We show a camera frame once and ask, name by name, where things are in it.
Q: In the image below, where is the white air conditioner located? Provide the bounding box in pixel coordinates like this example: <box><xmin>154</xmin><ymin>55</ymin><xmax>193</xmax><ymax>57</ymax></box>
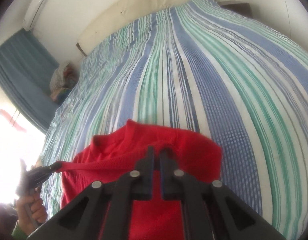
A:
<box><xmin>22</xmin><ymin>0</ymin><xmax>51</xmax><ymax>32</ymax></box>

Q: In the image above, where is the person's left forearm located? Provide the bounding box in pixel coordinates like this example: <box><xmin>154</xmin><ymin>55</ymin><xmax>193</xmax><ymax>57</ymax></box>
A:
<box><xmin>11</xmin><ymin>220</ymin><xmax>32</xmax><ymax>240</ymax></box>

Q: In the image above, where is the person's left hand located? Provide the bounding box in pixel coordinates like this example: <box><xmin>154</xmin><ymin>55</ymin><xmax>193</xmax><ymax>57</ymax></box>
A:
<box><xmin>16</xmin><ymin>195</ymin><xmax>48</xmax><ymax>227</ymax></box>

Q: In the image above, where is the bed with striped cover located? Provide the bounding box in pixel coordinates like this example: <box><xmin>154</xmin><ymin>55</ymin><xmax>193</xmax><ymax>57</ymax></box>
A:
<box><xmin>40</xmin><ymin>0</ymin><xmax>308</xmax><ymax>240</ymax></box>

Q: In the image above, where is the blue curtain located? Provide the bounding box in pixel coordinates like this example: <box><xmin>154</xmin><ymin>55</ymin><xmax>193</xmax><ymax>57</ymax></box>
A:
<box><xmin>0</xmin><ymin>29</ymin><xmax>60</xmax><ymax>134</ymax></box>

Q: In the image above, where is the cream padded headboard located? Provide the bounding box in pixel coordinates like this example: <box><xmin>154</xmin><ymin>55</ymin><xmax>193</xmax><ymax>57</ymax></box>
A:
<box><xmin>76</xmin><ymin>0</ymin><xmax>207</xmax><ymax>55</ymax></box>

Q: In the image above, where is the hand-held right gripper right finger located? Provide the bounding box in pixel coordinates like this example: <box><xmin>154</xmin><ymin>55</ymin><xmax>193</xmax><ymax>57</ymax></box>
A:
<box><xmin>159</xmin><ymin>149</ymin><xmax>287</xmax><ymax>240</ymax></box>

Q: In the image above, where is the red sweater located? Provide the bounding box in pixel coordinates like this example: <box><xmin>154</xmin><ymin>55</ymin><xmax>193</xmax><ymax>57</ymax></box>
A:
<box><xmin>60</xmin><ymin>119</ymin><xmax>223</xmax><ymax>240</ymax></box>

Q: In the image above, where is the pile of colourful clothes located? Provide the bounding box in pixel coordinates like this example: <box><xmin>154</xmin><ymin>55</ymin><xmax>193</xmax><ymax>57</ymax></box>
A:
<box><xmin>50</xmin><ymin>66</ymin><xmax>79</xmax><ymax>105</ymax></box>

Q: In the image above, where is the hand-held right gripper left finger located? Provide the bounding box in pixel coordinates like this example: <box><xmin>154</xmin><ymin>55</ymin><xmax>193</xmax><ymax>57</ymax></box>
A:
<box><xmin>26</xmin><ymin>145</ymin><xmax>156</xmax><ymax>240</ymax></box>

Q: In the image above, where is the red hanging garment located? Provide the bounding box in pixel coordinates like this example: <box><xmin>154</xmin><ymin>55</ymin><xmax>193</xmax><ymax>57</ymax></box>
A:
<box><xmin>0</xmin><ymin>106</ymin><xmax>27</xmax><ymax>132</ymax></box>

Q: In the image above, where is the striped grey cloth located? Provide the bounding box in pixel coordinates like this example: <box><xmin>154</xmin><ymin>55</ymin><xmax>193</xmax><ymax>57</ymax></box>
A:
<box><xmin>50</xmin><ymin>61</ymin><xmax>74</xmax><ymax>90</ymax></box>

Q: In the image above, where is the dark wooden nightstand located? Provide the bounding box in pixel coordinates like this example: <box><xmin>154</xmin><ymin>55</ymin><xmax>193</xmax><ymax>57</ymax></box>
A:
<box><xmin>219</xmin><ymin>2</ymin><xmax>256</xmax><ymax>18</ymax></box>

